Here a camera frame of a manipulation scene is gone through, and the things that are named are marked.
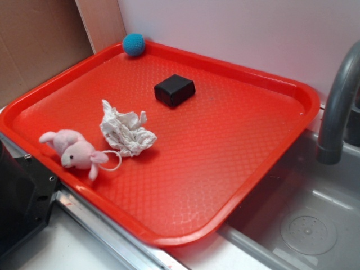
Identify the pink plush bunny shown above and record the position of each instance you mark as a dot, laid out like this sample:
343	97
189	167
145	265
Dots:
76	152

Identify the brown cardboard panel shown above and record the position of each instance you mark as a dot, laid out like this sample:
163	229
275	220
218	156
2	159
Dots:
40	39

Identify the black box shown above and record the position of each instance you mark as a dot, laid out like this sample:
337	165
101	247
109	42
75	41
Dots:
174	90

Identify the blue crocheted ball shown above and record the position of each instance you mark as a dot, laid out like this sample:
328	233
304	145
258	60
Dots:
134	44

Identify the grey toy faucet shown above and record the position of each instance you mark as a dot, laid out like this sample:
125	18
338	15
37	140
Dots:
340	122

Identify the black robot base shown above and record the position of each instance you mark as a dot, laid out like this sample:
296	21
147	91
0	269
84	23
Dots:
28	190

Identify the silver metal rail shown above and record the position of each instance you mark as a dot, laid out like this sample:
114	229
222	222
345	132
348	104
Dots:
79	237

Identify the red plastic tray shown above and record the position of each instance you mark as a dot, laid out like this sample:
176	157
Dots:
210	152

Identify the crumpled white cloth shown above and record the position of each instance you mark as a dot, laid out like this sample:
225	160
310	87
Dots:
125	132

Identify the grey toy sink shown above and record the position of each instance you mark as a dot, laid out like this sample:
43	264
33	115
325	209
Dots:
302	214

